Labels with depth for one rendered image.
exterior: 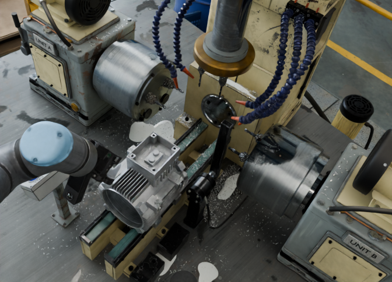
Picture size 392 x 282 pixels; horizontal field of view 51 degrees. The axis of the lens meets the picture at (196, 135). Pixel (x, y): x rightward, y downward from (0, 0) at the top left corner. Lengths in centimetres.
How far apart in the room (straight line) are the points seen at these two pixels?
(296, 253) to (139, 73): 76
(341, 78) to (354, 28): 76
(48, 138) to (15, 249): 66
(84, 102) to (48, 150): 76
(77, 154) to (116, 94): 56
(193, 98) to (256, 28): 35
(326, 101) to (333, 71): 98
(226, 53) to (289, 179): 40
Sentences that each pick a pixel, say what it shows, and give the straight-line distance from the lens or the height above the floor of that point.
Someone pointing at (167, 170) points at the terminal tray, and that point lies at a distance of 118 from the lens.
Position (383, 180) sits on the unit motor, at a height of 129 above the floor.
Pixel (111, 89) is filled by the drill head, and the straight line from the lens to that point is 143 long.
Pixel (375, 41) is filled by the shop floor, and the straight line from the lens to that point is 405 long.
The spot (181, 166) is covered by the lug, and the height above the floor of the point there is 108.
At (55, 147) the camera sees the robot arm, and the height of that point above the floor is 142.
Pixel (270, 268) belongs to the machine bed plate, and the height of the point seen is 80.
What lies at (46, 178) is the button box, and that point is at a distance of 123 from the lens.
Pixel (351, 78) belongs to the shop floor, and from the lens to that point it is 352.
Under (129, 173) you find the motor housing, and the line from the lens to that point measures 118.
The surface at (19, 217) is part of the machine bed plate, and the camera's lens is 150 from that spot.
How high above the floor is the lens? 208
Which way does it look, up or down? 50 degrees down
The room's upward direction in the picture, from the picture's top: 10 degrees clockwise
